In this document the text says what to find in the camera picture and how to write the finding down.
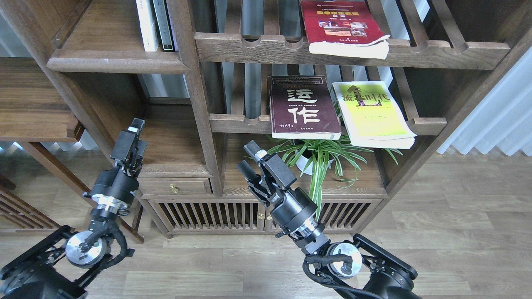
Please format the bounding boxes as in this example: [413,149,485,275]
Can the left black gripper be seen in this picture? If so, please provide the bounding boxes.
[83,118,148,210]

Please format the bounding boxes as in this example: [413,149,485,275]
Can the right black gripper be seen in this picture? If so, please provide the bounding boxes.
[237,140,320,231]

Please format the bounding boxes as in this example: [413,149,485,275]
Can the maroon book white characters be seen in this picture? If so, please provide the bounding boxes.
[268,75,341,140]

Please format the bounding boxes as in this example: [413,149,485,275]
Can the yellow green book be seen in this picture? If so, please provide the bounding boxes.
[332,81,416,150]

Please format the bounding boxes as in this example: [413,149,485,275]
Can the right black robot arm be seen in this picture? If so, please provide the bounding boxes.
[238,141,418,299]

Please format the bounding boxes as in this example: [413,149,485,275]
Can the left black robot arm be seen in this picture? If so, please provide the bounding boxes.
[1,118,147,299]

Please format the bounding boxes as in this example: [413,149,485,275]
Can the red book on top shelf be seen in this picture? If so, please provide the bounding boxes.
[300,0,390,59]

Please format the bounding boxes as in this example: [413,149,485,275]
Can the white plant pot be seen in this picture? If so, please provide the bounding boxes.
[296,150,334,175]

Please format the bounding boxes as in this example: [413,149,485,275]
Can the brass drawer knob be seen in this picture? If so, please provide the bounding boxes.
[170,184,179,194]

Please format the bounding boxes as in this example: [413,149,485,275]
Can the green spider plant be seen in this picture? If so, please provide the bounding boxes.
[246,134,404,221]

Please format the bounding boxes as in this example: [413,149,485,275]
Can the wooden side table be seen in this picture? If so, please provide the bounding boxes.
[0,57,144,243]

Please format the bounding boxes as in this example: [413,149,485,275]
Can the dark green upright book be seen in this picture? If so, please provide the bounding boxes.
[153,0,175,51]

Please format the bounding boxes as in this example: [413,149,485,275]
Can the white upright book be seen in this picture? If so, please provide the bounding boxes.
[135,0,160,52]

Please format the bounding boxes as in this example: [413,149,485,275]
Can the dark wooden bookshelf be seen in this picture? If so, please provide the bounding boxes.
[1,0,531,237]

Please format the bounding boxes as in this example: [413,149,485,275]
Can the slatted wooden bench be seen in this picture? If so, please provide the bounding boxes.
[0,176,60,233]

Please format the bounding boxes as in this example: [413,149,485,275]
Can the white curtain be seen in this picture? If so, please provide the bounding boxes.
[437,49,532,156]

